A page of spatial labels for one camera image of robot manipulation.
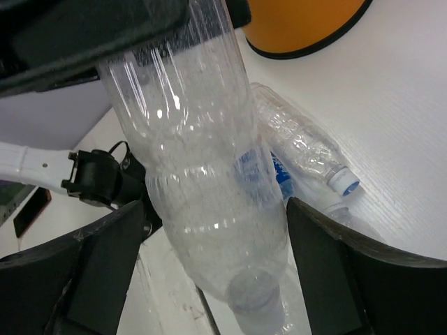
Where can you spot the orange cylindrical bin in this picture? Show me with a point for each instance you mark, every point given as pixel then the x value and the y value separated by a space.
pixel 290 29

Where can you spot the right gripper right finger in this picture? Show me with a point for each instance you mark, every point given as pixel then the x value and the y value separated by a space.
pixel 353 284

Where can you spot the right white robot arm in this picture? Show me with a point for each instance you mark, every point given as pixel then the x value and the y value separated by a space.
pixel 367 90

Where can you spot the blue label plastic bottle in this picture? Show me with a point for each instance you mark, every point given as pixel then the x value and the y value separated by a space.
pixel 312 191

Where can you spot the clear bottle upper left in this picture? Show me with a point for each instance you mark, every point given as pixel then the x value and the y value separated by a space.
pixel 307 143

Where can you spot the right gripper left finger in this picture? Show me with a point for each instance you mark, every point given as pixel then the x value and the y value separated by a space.
pixel 63 279

